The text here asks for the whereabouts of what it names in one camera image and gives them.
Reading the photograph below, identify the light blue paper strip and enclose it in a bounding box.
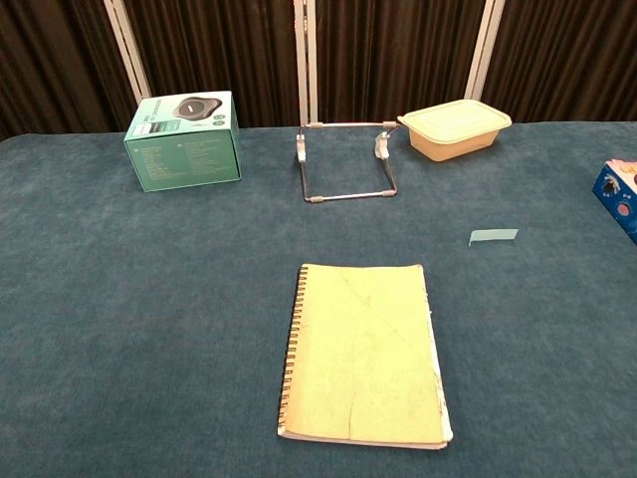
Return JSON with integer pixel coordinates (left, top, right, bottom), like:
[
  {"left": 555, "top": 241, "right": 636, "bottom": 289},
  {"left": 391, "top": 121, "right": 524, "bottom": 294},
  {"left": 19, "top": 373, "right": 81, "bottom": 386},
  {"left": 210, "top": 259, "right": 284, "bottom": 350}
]
[{"left": 468, "top": 228, "right": 520, "bottom": 248}]

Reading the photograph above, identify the spiral-bound kraft cover notebook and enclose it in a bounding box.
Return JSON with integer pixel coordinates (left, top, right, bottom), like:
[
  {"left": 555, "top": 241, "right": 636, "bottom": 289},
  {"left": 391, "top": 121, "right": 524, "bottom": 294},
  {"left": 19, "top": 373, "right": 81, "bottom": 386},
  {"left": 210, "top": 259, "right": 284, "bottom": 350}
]
[{"left": 277, "top": 263, "right": 455, "bottom": 451}]

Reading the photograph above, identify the teal speaker product box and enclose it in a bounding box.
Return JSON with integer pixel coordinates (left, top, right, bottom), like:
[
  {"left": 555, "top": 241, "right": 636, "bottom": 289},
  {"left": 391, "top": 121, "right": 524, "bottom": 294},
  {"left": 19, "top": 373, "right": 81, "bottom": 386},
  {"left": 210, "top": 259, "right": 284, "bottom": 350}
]
[{"left": 122, "top": 90, "right": 244, "bottom": 193}]

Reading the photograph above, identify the cream plastic lidded container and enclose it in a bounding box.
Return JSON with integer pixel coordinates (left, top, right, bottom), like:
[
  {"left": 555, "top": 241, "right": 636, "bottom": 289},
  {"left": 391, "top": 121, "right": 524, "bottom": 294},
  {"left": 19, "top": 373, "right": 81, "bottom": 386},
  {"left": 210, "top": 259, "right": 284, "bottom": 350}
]
[{"left": 396, "top": 99, "right": 514, "bottom": 163}]

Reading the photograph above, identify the dark brown pleated curtain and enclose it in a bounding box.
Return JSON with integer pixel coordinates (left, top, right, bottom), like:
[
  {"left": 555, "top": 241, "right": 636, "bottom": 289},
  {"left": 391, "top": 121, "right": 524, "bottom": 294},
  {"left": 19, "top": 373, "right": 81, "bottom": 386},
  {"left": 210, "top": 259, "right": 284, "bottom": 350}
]
[{"left": 0, "top": 0, "right": 637, "bottom": 141}]

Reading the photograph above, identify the blue cartoon print box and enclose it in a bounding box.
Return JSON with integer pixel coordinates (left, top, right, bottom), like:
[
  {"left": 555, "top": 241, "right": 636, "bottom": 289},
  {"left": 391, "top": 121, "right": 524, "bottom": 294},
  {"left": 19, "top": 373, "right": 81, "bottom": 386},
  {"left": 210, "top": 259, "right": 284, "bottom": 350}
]
[{"left": 591, "top": 158, "right": 637, "bottom": 246}]

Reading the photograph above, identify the metal wire folding stand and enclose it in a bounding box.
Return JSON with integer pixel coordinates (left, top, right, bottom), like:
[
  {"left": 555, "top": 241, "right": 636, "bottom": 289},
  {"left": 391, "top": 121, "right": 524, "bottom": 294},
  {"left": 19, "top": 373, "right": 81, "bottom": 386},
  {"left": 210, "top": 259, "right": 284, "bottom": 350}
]
[{"left": 296, "top": 120, "right": 402, "bottom": 204}]

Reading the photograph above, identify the white screen frame post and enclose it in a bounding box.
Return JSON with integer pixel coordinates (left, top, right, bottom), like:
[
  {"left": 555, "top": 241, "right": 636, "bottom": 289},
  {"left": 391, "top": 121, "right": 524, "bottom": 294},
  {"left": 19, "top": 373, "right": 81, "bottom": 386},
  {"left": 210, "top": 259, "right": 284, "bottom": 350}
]
[
  {"left": 293, "top": 0, "right": 319, "bottom": 126},
  {"left": 464, "top": 0, "right": 507, "bottom": 103},
  {"left": 103, "top": 0, "right": 152, "bottom": 105}
]

